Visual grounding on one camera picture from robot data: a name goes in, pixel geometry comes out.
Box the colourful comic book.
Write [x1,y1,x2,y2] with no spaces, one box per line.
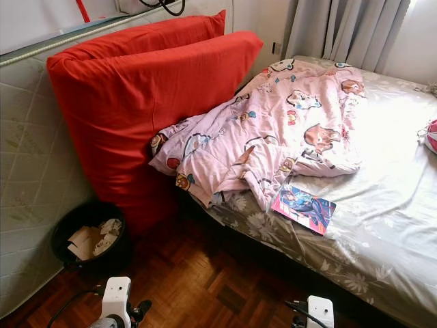
[271,184,337,236]

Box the pink cartoon print blanket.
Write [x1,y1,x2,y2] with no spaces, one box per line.
[149,58,366,213]

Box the crumpled white tissue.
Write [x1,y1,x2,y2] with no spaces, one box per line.
[92,217,124,255]

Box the brown cardboard piece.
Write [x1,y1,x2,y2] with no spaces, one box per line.
[67,225,103,262]

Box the black waste bin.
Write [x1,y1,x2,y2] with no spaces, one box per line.
[51,200,130,274]

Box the large red cushion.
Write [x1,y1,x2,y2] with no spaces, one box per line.
[61,10,227,64]
[46,31,265,236]

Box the bed with grey floral sheet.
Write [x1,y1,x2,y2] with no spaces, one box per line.
[171,55,437,328]

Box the grey curtain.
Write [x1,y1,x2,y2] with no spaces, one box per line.
[285,0,410,72]

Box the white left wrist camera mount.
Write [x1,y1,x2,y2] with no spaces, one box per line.
[102,277,132,322]

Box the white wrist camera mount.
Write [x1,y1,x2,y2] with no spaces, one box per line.
[102,277,132,322]
[307,295,335,328]

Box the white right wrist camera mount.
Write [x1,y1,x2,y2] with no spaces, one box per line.
[307,295,335,328]

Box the black looped cable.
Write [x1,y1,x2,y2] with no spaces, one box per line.
[140,0,186,17]

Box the red strap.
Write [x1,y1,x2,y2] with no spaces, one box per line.
[75,0,91,23]

